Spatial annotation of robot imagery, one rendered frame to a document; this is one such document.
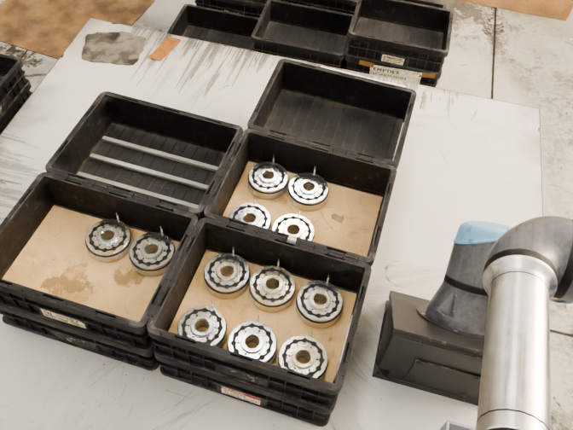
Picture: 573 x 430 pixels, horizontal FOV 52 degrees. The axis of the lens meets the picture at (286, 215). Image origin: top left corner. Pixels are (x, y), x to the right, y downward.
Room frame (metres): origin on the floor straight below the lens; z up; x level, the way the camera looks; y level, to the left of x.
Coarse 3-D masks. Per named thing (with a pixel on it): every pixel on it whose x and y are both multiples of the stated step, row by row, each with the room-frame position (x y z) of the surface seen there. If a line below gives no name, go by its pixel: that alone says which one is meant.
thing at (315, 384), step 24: (192, 240) 0.72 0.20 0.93; (264, 240) 0.74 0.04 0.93; (360, 264) 0.69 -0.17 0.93; (168, 288) 0.59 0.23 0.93; (360, 288) 0.63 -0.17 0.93; (360, 312) 0.58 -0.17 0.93; (168, 336) 0.49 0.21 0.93; (240, 360) 0.45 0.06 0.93; (312, 384) 0.42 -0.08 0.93; (336, 384) 0.42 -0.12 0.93
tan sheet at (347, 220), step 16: (288, 176) 1.01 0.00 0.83; (240, 192) 0.94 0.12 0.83; (336, 192) 0.97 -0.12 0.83; (352, 192) 0.98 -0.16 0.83; (272, 208) 0.90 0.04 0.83; (288, 208) 0.91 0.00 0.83; (320, 208) 0.92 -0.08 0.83; (336, 208) 0.92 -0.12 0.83; (352, 208) 0.93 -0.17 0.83; (368, 208) 0.93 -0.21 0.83; (272, 224) 0.85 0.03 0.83; (320, 224) 0.87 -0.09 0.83; (336, 224) 0.87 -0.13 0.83; (352, 224) 0.87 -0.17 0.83; (368, 224) 0.88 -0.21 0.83; (320, 240) 0.82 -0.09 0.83; (336, 240) 0.82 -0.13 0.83; (352, 240) 0.83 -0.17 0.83; (368, 240) 0.83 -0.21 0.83
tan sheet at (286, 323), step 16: (208, 256) 0.74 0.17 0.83; (192, 288) 0.65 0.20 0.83; (272, 288) 0.67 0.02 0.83; (192, 304) 0.61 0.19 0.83; (208, 304) 0.62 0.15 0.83; (224, 304) 0.62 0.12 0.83; (240, 304) 0.63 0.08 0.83; (320, 304) 0.64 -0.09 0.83; (352, 304) 0.65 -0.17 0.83; (176, 320) 0.57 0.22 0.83; (240, 320) 0.59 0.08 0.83; (256, 320) 0.59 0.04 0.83; (272, 320) 0.59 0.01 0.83; (288, 320) 0.60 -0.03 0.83; (288, 336) 0.56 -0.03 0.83; (320, 336) 0.57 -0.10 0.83; (336, 336) 0.57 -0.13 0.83; (336, 352) 0.53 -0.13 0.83; (336, 368) 0.50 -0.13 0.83
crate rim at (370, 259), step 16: (240, 144) 1.03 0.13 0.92; (304, 144) 1.04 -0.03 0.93; (352, 160) 1.00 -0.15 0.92; (368, 160) 1.00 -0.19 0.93; (224, 176) 0.91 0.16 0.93; (208, 208) 0.81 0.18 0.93; (384, 208) 0.86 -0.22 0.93; (240, 224) 0.77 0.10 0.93; (304, 240) 0.75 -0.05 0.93; (352, 256) 0.71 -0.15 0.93; (368, 256) 0.72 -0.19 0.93
